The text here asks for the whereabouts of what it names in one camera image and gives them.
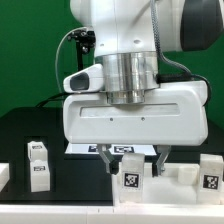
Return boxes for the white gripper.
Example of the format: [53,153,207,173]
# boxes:
[63,81,208,177]

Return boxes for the white square tabletop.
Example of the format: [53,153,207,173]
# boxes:
[112,163,224,206]

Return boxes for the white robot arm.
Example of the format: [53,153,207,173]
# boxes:
[63,0,224,174]

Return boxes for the white tag sheet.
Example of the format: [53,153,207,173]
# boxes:
[65,143,156,156]

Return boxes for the white left fence block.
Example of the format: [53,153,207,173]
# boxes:
[0,163,10,192]

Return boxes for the white front fence bar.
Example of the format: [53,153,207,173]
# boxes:
[0,205,224,224]

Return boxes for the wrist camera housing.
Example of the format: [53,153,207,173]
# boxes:
[63,64,104,93]

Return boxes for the black cables on table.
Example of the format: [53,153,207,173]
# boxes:
[35,92,68,109]

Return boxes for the black camera on stand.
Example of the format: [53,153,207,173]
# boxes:
[67,27,96,70]

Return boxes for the grey cable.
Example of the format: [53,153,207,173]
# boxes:
[54,28,83,101]

